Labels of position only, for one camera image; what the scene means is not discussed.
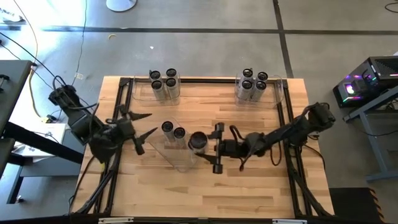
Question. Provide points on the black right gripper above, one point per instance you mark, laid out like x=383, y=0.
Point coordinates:
x=231, y=148

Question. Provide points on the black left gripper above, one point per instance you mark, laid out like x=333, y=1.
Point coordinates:
x=122, y=129

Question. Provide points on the clear plastic bin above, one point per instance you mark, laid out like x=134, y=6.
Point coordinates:
x=275, y=96
x=141, y=93
x=177, y=158

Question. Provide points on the yellow band Celsius can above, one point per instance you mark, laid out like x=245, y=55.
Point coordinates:
x=157, y=85
x=155, y=75
x=171, y=83
x=171, y=73

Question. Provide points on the blue band Celsius can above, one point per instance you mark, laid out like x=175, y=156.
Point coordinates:
x=262, y=76
x=247, y=73
x=260, y=86
x=246, y=85

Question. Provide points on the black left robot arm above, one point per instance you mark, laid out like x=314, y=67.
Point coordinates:
x=81, y=121

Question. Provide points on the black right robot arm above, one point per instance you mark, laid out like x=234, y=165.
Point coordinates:
x=295, y=127

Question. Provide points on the white paper box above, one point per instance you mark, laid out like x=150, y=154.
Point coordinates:
x=46, y=133

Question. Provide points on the white round base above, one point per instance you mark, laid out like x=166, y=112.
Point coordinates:
x=121, y=4

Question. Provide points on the black desk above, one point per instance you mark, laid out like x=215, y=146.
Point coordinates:
x=12, y=81

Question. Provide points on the black striped box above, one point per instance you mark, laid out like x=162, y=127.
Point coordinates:
x=354, y=205

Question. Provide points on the blue-grey metal table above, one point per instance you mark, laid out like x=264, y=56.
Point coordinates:
x=370, y=140

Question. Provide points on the black desktop computer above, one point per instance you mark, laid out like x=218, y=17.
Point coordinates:
x=370, y=81

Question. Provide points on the black aluminium table frame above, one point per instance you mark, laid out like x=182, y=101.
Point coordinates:
x=202, y=80

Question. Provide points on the white metal bracket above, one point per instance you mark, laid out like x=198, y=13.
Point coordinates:
x=115, y=220
x=289, y=221

